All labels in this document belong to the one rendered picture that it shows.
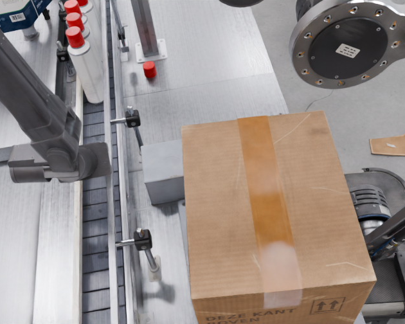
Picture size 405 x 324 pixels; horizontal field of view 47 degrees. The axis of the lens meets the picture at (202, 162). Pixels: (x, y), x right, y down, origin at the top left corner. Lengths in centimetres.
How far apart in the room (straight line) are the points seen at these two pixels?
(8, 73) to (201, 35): 84
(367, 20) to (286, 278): 46
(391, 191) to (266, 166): 113
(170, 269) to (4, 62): 52
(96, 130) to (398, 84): 174
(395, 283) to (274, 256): 103
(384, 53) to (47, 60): 88
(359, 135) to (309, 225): 162
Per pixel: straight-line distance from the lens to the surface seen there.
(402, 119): 238
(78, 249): 94
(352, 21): 86
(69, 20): 113
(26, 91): 69
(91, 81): 115
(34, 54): 142
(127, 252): 95
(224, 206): 68
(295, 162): 73
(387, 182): 184
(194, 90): 125
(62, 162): 76
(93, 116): 118
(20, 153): 83
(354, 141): 224
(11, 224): 113
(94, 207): 102
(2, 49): 67
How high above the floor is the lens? 170
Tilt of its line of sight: 53 degrees down
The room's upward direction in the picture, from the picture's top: 8 degrees counter-clockwise
